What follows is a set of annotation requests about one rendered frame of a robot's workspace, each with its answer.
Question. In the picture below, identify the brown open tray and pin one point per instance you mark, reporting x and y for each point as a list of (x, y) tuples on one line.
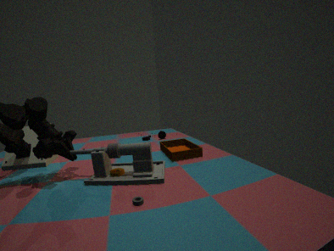
[(181, 149)]

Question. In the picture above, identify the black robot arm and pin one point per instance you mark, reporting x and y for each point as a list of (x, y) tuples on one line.
[(14, 118)]

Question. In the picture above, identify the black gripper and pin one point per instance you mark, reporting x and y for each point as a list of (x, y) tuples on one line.
[(50, 138)]

